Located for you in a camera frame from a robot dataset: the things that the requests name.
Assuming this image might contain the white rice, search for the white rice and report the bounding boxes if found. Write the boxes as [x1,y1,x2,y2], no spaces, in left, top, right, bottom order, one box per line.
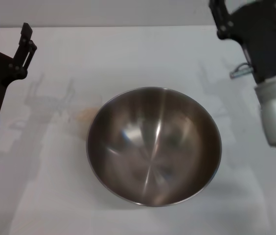
[77,107,97,123]

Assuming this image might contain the stainless steel mixing bowl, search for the stainless steel mixing bowl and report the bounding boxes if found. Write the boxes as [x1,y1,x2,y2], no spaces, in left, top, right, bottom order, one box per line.
[86,86,223,208]

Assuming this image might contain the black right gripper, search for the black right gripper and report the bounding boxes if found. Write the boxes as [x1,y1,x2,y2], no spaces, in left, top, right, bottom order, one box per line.
[208,0,276,84]

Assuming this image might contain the right gripper metal cable connector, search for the right gripper metal cable connector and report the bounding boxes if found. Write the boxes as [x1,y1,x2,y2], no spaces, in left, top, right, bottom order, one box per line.
[229,62,254,79]

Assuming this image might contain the transparent plastic measuring cup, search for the transparent plastic measuring cup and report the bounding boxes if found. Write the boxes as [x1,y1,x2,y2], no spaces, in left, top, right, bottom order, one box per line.
[70,97,104,141]

